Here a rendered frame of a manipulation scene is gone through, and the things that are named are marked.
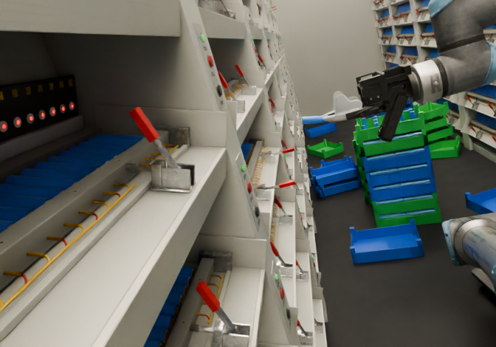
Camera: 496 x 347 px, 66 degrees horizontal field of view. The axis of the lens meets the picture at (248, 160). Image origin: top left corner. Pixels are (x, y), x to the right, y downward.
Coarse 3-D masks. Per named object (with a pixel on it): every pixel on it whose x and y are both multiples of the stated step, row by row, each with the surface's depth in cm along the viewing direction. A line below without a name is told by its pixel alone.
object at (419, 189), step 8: (400, 184) 199; (424, 184) 181; (432, 184) 180; (376, 192) 189; (384, 192) 187; (392, 192) 186; (400, 192) 185; (408, 192) 184; (416, 192) 183; (424, 192) 182; (432, 192) 181; (376, 200) 190
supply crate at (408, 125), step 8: (416, 104) 187; (408, 112) 190; (416, 112) 188; (360, 120) 197; (368, 120) 197; (408, 120) 173; (416, 120) 172; (360, 128) 198; (368, 128) 179; (376, 128) 178; (400, 128) 175; (408, 128) 174; (416, 128) 173; (424, 128) 172; (360, 136) 181; (368, 136) 180; (376, 136) 179
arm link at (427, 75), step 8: (416, 64) 84; (424, 64) 83; (432, 64) 82; (416, 72) 83; (424, 72) 82; (432, 72) 81; (416, 80) 83; (424, 80) 82; (432, 80) 82; (440, 80) 81; (424, 88) 82; (432, 88) 82; (440, 88) 82; (424, 96) 83; (432, 96) 83; (440, 96) 84
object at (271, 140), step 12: (252, 132) 124; (264, 132) 124; (276, 132) 123; (252, 144) 123; (264, 144) 125; (276, 144) 124; (276, 156) 116; (264, 168) 104; (276, 168) 104; (264, 180) 95; (276, 180) 106; (264, 204) 82; (264, 216) 66
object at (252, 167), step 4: (256, 144) 118; (260, 144) 119; (256, 148) 114; (260, 148) 114; (264, 148) 119; (256, 152) 110; (260, 152) 115; (252, 156) 106; (256, 156) 107; (252, 160) 103; (256, 160) 103; (260, 160) 107; (252, 164) 100; (256, 164) 103; (248, 168) 96; (252, 168) 96; (252, 172) 93; (256, 172) 97; (252, 176) 93; (260, 176) 95; (252, 180) 91; (252, 184) 90; (256, 184) 89
